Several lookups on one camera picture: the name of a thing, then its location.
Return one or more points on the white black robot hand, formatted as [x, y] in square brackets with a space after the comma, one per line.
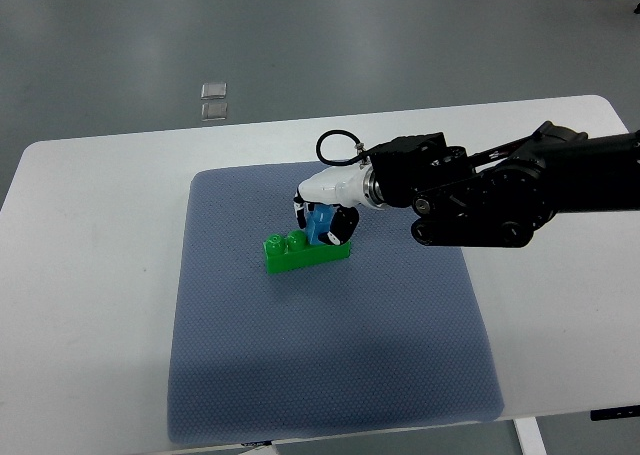
[340, 187]

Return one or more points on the blue toy block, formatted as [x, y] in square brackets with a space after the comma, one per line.
[318, 220]

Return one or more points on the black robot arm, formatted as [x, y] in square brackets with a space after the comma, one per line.
[498, 197]

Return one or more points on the green four-stud toy block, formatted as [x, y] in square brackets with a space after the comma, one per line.
[292, 251]

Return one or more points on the blue-grey textured mat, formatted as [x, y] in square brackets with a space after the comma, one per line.
[392, 336]

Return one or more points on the lower metal floor plate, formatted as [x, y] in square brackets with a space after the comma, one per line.
[212, 111]

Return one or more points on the white table leg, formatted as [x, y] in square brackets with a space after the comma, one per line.
[529, 436]

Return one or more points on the black table control panel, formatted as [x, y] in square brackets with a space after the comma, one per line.
[615, 413]

